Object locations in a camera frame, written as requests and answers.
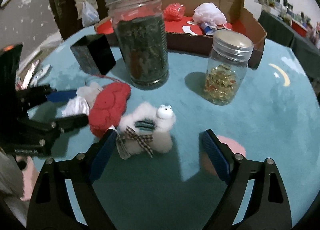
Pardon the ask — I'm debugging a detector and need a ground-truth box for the black box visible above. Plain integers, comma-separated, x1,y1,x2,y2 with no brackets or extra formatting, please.
71,34,116,76

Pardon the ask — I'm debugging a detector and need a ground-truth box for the blue white cloth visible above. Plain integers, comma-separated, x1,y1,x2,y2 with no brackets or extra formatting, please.
200,22,217,36

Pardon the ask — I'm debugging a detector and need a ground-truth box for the small jar gold lid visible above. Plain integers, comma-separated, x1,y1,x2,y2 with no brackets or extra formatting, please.
204,30,253,105

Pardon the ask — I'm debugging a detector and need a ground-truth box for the dark green tablecloth table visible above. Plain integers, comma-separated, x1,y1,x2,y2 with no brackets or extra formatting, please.
258,11,320,79

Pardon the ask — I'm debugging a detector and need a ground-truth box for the beige fluffy sock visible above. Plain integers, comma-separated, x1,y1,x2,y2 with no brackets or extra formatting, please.
76,82,103,109

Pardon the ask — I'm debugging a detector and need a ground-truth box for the plastic bag on door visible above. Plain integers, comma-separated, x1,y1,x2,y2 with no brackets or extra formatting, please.
82,0,100,27

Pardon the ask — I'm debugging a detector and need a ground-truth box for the pink mesh sponge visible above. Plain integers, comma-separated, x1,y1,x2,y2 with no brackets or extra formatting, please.
163,3,185,21

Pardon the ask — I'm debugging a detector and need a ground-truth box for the red rabbit plush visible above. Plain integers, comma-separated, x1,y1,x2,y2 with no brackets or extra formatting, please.
88,82,131,138

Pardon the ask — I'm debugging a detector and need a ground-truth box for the white mesh bath loofah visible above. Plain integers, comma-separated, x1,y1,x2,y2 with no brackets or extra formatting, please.
193,2,227,25

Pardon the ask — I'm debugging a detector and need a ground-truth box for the large jar metal lid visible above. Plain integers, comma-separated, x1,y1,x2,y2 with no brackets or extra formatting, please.
105,0,169,90

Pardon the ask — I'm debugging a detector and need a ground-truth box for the white fluffy rabbit scrunchie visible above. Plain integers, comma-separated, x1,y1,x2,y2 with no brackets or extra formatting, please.
117,102,176,160

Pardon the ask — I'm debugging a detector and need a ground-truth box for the cardboard box red bottom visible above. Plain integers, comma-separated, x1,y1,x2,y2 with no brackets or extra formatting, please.
96,0,266,77

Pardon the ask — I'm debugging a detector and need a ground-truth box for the white sock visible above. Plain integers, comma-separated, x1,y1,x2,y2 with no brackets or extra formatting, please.
61,96,89,117

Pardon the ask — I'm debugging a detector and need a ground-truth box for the teal table cover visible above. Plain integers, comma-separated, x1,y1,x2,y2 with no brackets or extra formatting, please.
27,25,318,230

